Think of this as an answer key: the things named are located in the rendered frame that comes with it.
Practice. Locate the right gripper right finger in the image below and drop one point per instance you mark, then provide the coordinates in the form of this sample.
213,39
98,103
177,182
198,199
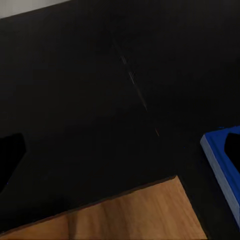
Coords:
232,149

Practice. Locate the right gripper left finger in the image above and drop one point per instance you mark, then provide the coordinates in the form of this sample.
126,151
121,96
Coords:
12,150

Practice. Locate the desk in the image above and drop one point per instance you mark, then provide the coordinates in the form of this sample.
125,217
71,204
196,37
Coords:
114,96

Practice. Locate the cabinet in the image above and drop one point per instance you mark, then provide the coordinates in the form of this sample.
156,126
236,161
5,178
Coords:
54,229

